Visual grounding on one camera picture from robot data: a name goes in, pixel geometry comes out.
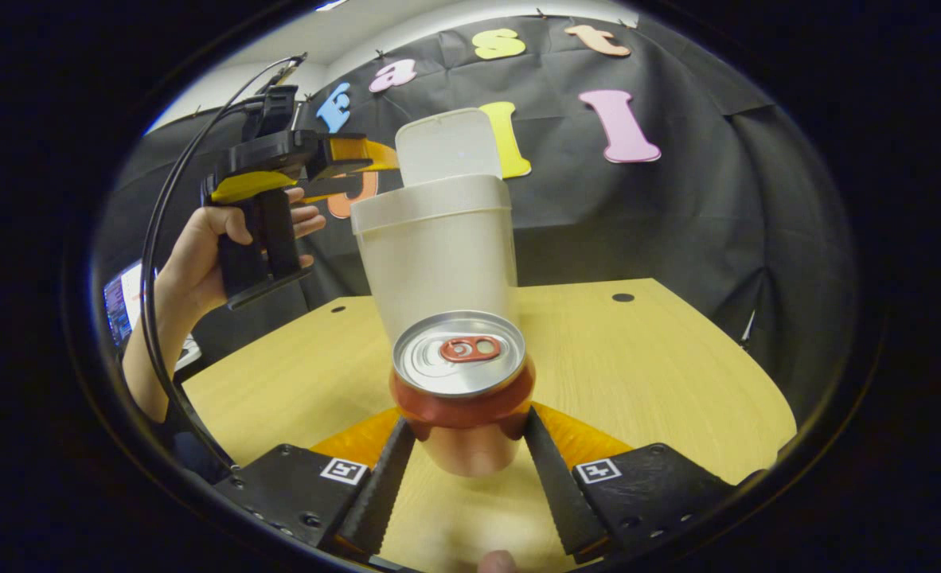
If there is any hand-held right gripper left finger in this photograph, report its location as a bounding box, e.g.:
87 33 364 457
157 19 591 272
215 407 418 559

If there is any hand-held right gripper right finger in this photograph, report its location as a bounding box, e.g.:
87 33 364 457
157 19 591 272
522 402 747 563

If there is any red pop can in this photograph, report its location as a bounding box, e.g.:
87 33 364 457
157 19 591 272
389 310 537 479

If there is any white desktop garbage bin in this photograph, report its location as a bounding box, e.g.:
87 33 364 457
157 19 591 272
349 107 520 345

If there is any wooden desktop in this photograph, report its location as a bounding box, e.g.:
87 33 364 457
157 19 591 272
182 278 798 573

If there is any computer monitor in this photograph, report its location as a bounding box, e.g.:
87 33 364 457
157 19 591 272
103 259 158 353

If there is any black backdrop cloth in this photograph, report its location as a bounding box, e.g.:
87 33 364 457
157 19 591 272
95 14 859 400

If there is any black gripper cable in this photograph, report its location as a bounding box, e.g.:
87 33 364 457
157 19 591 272
139 53 310 473

